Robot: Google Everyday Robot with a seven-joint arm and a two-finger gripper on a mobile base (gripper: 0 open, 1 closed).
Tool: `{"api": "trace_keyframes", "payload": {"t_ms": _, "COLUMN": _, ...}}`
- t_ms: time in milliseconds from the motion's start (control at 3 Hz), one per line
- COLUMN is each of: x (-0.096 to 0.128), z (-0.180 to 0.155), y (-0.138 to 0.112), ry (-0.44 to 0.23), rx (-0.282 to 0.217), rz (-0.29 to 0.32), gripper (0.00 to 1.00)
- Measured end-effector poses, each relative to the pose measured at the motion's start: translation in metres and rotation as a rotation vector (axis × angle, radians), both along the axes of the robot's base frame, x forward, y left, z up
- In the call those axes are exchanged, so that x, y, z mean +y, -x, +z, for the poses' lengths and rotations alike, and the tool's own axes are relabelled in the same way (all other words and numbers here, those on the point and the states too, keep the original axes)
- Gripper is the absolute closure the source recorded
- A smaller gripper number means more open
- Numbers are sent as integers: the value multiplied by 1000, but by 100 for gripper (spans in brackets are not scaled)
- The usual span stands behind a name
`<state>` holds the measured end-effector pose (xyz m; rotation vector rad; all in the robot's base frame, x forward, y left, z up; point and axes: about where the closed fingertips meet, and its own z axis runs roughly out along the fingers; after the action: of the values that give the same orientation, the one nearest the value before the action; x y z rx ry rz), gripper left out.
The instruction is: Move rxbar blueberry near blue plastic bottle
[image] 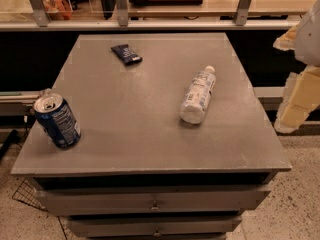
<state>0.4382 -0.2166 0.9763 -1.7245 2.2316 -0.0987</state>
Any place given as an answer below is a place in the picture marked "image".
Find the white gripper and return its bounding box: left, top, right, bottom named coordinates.
left=273, top=0, right=320, bottom=133

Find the dark blue rxbar wrapper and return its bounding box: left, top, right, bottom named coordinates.
left=111, top=44, right=143, bottom=65

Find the grey wooden drawer cabinet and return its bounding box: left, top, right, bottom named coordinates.
left=12, top=33, right=291, bottom=240

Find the upper drawer metal knob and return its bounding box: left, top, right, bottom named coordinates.
left=150, top=201, right=161, bottom=212

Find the drawer metal knob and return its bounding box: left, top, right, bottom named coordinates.
left=153, top=228, right=162, bottom=237
left=150, top=201, right=161, bottom=212

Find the lower drawer metal knob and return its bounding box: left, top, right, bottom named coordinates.
left=153, top=228, right=162, bottom=237

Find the orange snack bag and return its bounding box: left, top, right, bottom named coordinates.
left=42, top=0, right=72, bottom=20

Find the blue soda can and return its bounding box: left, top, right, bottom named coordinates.
left=33, top=93, right=81, bottom=149

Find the lower grey drawer front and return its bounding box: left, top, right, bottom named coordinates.
left=68, top=216, right=242, bottom=237

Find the grey drawer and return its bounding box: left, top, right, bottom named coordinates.
left=68, top=216, right=242, bottom=237
left=36, top=185, right=270, bottom=216

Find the upper grey drawer front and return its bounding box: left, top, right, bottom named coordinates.
left=36, top=185, right=270, bottom=216

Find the right grey metal bracket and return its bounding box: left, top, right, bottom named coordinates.
left=233, top=0, right=252, bottom=26

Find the grey metal bracket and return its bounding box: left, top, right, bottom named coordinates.
left=29, top=0, right=50, bottom=27
left=116, top=0, right=129, bottom=27
left=233, top=0, right=252, bottom=26

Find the middle grey metal bracket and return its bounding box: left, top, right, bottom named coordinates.
left=116, top=0, right=129, bottom=27

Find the left grey metal bracket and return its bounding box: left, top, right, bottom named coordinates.
left=29, top=0, right=50, bottom=27

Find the black wire grid rack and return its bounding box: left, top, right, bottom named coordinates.
left=12, top=179, right=46, bottom=211

